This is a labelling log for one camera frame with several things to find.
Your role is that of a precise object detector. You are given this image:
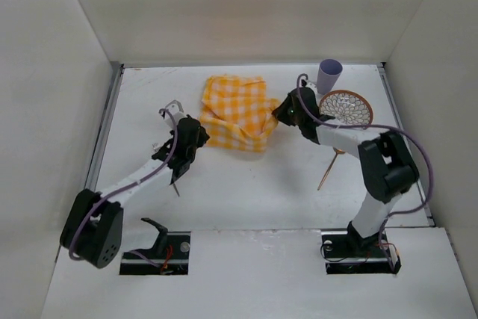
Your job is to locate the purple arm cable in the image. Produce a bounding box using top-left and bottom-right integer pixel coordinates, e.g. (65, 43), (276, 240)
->
(297, 73), (435, 219)
(68, 108), (179, 266)

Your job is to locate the copper long-handled spoon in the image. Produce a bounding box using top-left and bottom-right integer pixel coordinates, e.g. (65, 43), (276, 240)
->
(317, 148), (345, 190)

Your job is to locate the silver metal fork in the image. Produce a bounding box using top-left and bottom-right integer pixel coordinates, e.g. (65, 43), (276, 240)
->
(152, 143), (180, 196)

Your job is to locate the lavender plastic cup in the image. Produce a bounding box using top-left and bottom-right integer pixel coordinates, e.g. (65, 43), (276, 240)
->
(316, 59), (343, 95)

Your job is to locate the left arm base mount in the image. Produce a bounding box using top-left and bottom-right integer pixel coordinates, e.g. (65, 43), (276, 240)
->
(119, 217), (191, 276)

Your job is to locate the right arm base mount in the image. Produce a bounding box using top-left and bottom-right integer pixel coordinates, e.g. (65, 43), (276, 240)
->
(320, 230), (402, 275)

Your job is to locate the right aluminium frame rail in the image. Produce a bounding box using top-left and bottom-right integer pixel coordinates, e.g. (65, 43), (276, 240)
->
(377, 62), (435, 226)

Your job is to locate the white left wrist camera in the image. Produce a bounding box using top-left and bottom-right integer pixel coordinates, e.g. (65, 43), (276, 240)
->
(158, 99), (186, 128)

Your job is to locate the yellow white checkered cloth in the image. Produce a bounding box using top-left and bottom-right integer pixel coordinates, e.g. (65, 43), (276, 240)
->
(199, 75), (280, 152)

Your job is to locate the patterned ceramic plate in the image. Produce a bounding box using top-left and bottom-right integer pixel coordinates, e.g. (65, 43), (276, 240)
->
(318, 90), (373, 125)

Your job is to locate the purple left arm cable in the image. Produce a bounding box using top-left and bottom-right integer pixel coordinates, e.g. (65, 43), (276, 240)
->
(68, 108), (179, 266)

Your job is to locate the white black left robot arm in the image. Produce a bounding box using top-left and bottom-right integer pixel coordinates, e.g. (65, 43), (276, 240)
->
(60, 115), (209, 269)

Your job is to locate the left aluminium frame rail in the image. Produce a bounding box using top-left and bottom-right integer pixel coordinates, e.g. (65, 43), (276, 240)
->
(81, 61), (125, 191)

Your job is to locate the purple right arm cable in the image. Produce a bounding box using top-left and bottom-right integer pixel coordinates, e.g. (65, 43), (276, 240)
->
(297, 73), (435, 219)

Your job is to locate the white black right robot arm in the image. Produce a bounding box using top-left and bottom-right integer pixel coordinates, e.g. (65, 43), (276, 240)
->
(272, 87), (419, 248)

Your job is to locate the aluminium frame rail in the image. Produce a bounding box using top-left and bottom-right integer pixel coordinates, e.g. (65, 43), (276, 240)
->
(377, 62), (435, 226)
(81, 61), (125, 191)

